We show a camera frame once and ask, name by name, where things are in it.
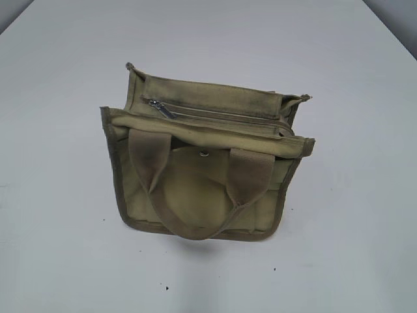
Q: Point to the yellow canvas tote bag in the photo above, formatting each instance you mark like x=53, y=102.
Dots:
x=220, y=170

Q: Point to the metal zipper pull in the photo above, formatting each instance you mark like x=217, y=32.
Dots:
x=165, y=111

